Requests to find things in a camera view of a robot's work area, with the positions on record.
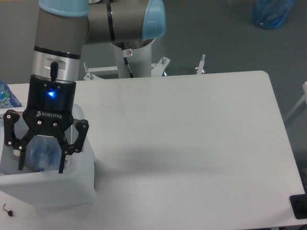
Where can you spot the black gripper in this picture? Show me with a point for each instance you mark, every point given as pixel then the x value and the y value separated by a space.
pixel 49 106

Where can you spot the clear plastic water bottle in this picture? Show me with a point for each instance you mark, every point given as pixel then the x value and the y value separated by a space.
pixel 43 154

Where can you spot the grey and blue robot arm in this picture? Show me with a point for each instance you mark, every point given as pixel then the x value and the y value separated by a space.
pixel 63 27

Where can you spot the white plastic trash can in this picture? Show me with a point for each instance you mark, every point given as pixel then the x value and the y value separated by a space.
pixel 76 185

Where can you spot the blue labelled bottle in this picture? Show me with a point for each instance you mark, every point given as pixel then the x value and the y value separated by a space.
pixel 7 98

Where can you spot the blue plastic bag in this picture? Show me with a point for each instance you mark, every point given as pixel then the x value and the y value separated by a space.
pixel 271 14

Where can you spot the black device at table edge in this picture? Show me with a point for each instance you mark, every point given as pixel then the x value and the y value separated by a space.
pixel 299 205

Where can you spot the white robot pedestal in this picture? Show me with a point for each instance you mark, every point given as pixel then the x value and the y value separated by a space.
pixel 133 60

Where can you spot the white frame at right edge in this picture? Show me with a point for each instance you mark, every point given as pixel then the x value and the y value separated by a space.
pixel 298 107

